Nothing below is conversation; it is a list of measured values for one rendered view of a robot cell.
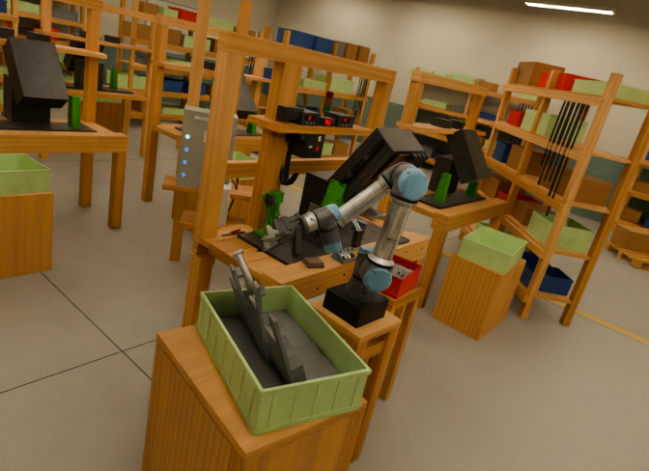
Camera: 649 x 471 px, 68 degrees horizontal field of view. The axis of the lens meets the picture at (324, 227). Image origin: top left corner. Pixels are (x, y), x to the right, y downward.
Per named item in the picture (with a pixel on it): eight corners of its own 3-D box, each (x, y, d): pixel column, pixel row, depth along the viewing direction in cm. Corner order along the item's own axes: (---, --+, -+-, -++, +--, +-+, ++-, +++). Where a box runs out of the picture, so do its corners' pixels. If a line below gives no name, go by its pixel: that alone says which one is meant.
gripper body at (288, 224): (269, 227, 190) (296, 216, 194) (278, 246, 188) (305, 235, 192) (271, 220, 183) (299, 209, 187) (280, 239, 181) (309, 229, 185)
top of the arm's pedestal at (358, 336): (400, 327, 229) (402, 319, 227) (357, 346, 205) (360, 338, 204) (350, 296, 248) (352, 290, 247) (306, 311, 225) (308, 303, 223)
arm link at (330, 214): (344, 224, 193) (340, 204, 190) (320, 234, 189) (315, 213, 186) (335, 219, 200) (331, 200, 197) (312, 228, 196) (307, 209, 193)
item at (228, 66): (361, 211, 374) (393, 84, 342) (203, 238, 260) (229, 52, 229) (352, 207, 379) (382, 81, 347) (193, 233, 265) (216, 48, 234)
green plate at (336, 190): (340, 219, 286) (353, 187, 283) (332, 217, 279) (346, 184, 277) (326, 213, 292) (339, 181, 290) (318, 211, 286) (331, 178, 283)
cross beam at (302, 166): (354, 171, 361) (357, 159, 359) (214, 179, 262) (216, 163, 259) (350, 169, 364) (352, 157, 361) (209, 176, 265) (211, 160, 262)
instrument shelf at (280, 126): (372, 136, 324) (373, 130, 323) (277, 132, 256) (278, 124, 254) (343, 126, 338) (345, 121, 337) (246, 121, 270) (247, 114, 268)
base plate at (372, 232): (399, 237, 333) (399, 235, 332) (289, 267, 249) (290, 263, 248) (352, 216, 356) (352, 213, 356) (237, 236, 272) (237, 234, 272)
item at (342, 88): (352, 169, 964) (380, 50, 890) (263, 174, 776) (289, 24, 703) (331, 161, 994) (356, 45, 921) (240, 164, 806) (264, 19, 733)
